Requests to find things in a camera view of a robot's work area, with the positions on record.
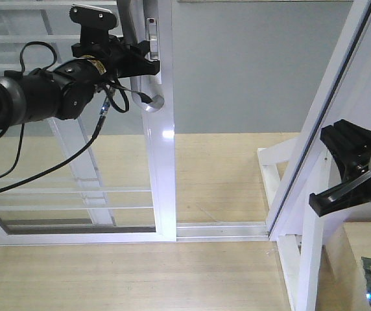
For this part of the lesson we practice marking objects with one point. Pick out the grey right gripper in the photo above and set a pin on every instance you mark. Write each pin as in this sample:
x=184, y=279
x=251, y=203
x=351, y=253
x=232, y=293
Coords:
x=350, y=146

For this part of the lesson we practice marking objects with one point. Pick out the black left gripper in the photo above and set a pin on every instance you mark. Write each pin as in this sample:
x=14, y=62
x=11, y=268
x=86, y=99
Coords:
x=99, y=54

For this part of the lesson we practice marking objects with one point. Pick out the grey metal door handle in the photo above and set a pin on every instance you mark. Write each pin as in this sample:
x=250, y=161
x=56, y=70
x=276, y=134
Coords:
x=140, y=26

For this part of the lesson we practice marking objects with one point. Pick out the white framed sliding glass door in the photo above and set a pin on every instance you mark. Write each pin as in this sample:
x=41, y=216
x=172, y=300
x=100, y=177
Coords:
x=134, y=156

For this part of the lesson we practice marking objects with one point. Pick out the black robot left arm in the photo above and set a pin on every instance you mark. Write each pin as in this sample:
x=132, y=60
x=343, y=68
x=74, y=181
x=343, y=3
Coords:
x=43, y=93

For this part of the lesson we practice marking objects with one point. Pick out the grey door lock plate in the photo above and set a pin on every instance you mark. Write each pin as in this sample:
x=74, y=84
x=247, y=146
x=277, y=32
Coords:
x=152, y=37

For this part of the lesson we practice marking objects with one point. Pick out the aluminium floor door track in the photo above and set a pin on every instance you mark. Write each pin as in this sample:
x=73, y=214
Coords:
x=222, y=232

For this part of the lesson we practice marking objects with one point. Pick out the green circuit board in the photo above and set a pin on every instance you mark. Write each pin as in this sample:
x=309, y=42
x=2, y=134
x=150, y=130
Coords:
x=366, y=266

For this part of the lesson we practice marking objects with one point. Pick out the white wooden support brace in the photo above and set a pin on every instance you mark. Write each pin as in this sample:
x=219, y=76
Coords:
x=273, y=175

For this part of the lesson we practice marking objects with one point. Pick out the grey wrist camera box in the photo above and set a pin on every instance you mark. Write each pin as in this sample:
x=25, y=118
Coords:
x=93, y=17

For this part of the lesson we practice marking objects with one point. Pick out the white door frame post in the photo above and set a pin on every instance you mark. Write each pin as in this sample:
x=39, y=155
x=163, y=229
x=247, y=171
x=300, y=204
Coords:
x=344, y=93

